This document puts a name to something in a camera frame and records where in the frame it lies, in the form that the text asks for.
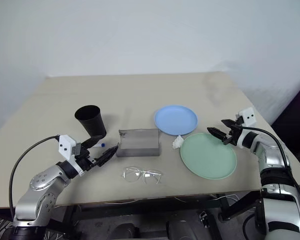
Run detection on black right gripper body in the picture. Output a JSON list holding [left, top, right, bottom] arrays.
[[225, 115, 245, 147]]

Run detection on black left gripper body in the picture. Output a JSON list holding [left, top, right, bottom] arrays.
[[73, 143, 101, 174]]

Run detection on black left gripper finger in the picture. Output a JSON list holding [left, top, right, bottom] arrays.
[[82, 134, 105, 150], [95, 145, 119, 167]]

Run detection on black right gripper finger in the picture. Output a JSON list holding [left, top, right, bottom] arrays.
[[206, 126, 229, 145], [220, 118, 239, 129]]

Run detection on black plastic cup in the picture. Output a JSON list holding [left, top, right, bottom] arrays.
[[74, 104, 108, 139]]

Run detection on green round plate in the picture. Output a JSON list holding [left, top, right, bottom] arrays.
[[179, 132, 238, 181]]

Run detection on clear-framed eyeglasses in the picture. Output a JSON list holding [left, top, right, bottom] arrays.
[[121, 166, 164, 185]]

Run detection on open grey glasses case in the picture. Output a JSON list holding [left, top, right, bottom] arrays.
[[115, 128, 163, 158]]

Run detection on crumpled white paper ball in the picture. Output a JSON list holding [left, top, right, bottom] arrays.
[[171, 135, 185, 150]]

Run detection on blue round plate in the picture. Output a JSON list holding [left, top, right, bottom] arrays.
[[153, 104, 199, 137]]

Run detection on dark purple panel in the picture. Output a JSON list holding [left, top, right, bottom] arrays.
[[271, 76, 300, 162]]

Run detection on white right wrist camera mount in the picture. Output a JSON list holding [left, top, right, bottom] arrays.
[[231, 106, 257, 149]]

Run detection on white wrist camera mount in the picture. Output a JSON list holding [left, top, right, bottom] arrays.
[[57, 134, 84, 177], [231, 106, 257, 149]]

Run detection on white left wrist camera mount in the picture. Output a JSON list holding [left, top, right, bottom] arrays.
[[57, 134, 84, 177]]

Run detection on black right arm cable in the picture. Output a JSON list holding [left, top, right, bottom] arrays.
[[239, 125, 300, 227]]

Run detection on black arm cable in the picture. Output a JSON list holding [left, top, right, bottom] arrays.
[[9, 134, 61, 221], [239, 125, 300, 227]]

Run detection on black metal table frame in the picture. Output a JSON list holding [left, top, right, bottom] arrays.
[[53, 191, 264, 229]]

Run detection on thin white cable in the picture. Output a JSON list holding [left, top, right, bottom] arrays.
[[173, 194, 241, 204]]

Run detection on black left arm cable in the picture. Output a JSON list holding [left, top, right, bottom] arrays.
[[9, 134, 61, 221]]

